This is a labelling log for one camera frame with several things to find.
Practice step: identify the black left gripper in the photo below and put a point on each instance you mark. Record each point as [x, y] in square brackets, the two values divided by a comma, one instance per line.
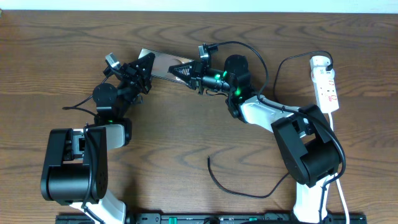
[133, 75]

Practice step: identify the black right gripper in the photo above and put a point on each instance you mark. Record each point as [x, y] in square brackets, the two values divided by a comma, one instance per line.
[195, 77]

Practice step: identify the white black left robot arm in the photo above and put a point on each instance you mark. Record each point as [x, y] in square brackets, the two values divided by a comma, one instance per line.
[75, 170]

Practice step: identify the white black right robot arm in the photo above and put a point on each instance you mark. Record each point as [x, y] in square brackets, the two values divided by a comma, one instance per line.
[309, 148]

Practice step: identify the white charger plug adapter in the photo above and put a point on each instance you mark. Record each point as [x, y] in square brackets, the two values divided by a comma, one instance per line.
[319, 61]

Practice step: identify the white power strip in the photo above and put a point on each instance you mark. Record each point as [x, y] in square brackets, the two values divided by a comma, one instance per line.
[325, 89]

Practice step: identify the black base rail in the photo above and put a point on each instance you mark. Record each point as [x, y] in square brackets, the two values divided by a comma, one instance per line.
[155, 218]

